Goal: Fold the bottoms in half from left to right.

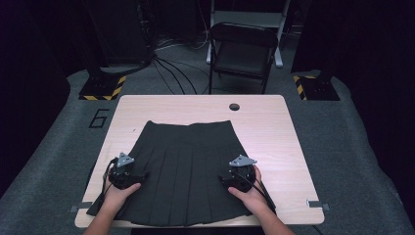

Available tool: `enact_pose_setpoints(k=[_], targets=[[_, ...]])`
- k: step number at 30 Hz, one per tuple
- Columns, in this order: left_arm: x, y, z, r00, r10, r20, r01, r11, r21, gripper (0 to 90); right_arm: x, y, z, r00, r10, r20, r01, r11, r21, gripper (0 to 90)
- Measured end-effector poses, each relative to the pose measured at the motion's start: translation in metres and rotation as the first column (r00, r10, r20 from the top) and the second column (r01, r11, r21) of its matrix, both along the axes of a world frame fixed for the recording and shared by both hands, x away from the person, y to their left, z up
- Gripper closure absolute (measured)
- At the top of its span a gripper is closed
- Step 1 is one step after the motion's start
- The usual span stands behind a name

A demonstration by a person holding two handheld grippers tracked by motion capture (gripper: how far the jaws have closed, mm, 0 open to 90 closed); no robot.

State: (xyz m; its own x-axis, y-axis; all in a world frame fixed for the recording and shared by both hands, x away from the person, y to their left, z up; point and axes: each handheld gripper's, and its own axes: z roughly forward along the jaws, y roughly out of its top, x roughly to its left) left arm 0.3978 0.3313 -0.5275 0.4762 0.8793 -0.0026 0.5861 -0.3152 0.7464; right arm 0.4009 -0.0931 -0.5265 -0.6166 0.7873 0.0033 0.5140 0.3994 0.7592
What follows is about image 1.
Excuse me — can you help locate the white floor cable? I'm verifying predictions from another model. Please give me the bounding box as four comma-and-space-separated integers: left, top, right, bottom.
156, 38, 209, 52

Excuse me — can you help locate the black folding chair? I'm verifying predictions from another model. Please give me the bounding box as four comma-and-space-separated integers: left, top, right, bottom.
206, 0, 292, 69
207, 22, 279, 96

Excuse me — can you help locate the bundle of black floor cables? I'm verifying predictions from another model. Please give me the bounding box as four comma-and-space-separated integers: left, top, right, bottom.
151, 55, 210, 96

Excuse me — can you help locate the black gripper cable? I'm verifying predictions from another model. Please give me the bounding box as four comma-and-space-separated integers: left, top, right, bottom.
235, 170, 278, 214
95, 157, 119, 210

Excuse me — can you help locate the black equipment cabinet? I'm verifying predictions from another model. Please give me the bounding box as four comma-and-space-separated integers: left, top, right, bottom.
82, 0, 155, 67

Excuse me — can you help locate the black curtain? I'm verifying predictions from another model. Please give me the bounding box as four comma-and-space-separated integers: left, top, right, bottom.
0, 0, 87, 197
290, 0, 415, 210

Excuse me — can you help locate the black pleated skirt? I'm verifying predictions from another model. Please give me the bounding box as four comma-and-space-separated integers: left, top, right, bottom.
86, 119, 254, 228

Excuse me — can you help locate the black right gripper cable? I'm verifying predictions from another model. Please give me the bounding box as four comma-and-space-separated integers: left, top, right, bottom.
235, 170, 278, 214

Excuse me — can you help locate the person's right hand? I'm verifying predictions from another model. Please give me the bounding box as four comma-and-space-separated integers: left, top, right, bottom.
227, 165, 272, 216

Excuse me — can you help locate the black striped-edge stand base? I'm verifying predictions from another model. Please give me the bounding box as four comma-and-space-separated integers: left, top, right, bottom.
78, 67, 127, 102
292, 73, 341, 102

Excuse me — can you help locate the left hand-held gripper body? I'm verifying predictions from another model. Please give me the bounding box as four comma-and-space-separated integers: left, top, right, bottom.
108, 152, 140, 191

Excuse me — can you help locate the person's left hand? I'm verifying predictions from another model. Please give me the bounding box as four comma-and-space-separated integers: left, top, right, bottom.
103, 175, 142, 213

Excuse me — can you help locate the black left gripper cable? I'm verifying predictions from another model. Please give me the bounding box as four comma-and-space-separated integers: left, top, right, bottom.
95, 157, 119, 210

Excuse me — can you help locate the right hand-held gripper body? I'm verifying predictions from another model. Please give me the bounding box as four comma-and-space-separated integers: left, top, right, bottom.
228, 154, 257, 194

